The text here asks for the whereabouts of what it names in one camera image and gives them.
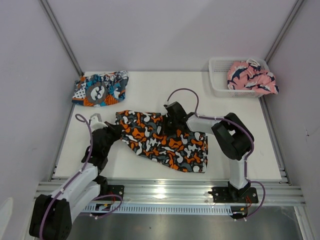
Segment pink cloth in basket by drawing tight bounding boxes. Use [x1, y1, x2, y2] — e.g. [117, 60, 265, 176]
[227, 58, 279, 95]

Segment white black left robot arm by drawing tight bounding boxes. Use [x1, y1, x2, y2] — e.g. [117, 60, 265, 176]
[28, 122, 123, 240]

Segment right aluminium frame post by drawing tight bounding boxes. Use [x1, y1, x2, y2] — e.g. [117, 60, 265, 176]
[264, 0, 308, 64]

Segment left aluminium frame post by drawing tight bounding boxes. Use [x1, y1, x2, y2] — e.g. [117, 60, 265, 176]
[38, 0, 84, 76]

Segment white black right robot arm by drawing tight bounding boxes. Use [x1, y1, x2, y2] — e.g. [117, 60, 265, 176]
[163, 101, 254, 202]

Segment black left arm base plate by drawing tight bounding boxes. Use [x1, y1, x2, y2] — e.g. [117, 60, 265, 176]
[104, 184, 125, 202]

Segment aluminium mounting rail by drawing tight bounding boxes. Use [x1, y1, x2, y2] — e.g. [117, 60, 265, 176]
[107, 178, 306, 206]

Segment orange camouflage shorts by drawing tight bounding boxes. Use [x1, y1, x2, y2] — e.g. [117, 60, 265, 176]
[115, 110, 208, 174]

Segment white slotted cable duct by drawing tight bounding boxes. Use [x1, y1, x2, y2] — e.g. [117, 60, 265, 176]
[79, 203, 232, 215]

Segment aluminium frame post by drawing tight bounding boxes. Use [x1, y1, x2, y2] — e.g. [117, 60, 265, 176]
[38, 0, 84, 76]
[264, 0, 308, 64]

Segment white plastic basket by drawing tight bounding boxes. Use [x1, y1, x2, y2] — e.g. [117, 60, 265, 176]
[208, 56, 263, 98]

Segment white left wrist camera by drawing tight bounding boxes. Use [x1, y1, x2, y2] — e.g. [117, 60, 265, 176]
[89, 113, 107, 130]

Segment colourful patterned shorts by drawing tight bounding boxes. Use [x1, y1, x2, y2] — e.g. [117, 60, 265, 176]
[71, 70, 129, 107]

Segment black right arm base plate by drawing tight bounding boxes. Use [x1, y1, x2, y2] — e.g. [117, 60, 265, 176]
[208, 186, 259, 204]

